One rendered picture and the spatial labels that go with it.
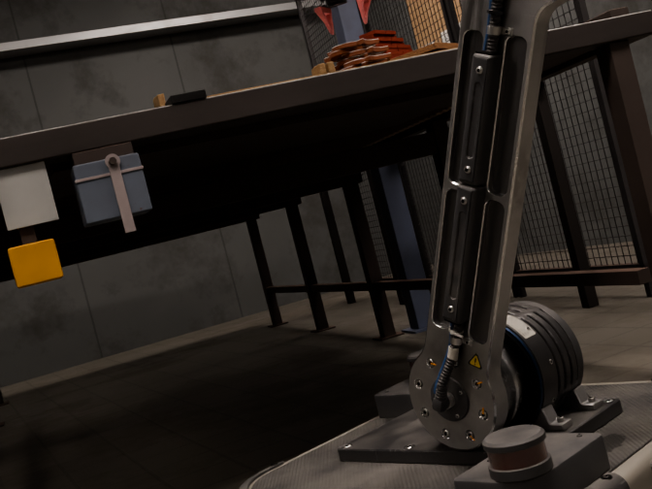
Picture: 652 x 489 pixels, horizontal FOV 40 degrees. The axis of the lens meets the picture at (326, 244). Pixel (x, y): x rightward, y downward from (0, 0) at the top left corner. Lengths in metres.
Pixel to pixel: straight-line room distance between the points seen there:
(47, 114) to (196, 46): 1.39
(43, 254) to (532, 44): 1.12
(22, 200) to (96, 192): 0.14
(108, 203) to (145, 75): 5.81
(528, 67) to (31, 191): 1.13
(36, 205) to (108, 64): 5.76
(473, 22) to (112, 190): 0.99
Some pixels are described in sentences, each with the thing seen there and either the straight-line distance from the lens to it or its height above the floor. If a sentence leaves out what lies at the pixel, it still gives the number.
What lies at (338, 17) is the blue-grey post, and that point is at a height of 1.50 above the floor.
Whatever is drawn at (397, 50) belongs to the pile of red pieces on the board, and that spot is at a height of 1.12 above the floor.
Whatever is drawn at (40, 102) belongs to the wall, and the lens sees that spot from 7.44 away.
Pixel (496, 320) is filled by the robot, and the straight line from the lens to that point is 1.11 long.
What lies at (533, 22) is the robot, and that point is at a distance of 1.02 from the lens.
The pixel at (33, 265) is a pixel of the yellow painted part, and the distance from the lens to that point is 1.83.
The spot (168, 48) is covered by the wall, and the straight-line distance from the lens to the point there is 7.73.
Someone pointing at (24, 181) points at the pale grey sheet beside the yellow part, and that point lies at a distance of 1.87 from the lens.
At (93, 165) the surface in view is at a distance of 1.85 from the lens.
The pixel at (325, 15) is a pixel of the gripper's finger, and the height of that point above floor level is 1.13.
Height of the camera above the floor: 0.59
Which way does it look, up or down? 1 degrees down
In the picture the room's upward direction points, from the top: 14 degrees counter-clockwise
